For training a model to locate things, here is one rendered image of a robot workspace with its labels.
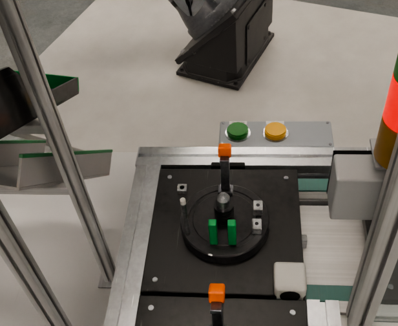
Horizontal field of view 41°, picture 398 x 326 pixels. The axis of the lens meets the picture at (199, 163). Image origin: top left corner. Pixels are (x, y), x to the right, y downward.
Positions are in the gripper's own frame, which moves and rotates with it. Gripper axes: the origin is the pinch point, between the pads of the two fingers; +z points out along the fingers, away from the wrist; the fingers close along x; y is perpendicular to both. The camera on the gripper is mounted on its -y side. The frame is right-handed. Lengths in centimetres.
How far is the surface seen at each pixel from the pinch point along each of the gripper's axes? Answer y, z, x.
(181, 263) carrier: -27.4, 26.3, 1.2
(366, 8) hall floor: 196, 123, -71
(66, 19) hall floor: 192, 123, 100
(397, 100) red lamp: -33.1, -11.2, -21.9
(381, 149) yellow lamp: -32.9, -4.8, -21.8
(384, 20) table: 53, 37, -43
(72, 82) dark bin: -14.1, 1.9, 15.3
